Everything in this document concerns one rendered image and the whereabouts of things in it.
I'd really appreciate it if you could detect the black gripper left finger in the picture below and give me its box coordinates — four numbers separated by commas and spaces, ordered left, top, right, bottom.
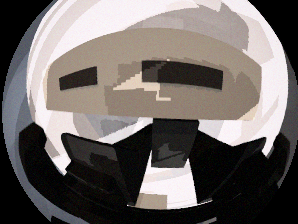
60, 123, 153, 206

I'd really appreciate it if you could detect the black two-prong plug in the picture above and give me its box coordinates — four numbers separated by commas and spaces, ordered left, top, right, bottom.
152, 117, 200, 168

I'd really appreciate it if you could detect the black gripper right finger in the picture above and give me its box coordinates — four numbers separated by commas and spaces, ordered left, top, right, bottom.
189, 131, 266, 204

